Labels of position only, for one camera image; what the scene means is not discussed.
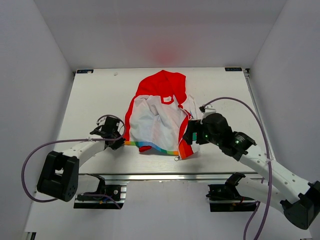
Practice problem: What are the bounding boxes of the red rainbow kids jacket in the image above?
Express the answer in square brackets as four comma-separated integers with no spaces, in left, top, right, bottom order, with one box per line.
[124,70,203,160]

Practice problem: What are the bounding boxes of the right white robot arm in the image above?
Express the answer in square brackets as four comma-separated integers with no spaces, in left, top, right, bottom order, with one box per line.
[183,113,320,230]

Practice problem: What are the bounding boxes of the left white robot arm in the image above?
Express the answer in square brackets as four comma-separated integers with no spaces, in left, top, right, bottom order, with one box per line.
[36,114,125,202]

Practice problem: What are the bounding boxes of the right blue table label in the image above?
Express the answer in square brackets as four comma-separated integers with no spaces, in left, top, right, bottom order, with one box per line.
[224,67,243,72]

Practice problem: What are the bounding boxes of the blue table label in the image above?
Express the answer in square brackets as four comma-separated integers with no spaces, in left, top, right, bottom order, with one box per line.
[76,69,94,74]
[224,67,243,72]

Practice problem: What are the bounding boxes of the left blue table label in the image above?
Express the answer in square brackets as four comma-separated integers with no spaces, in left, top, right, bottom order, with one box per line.
[76,69,94,74]

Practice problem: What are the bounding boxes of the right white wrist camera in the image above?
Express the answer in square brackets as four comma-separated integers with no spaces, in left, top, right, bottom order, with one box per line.
[199,104,217,121]

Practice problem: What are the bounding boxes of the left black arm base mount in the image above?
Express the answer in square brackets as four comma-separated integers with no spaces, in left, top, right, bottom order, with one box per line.
[73,174,127,210]

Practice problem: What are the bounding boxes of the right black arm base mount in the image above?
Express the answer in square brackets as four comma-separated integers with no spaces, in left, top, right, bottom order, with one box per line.
[206,172,258,213]

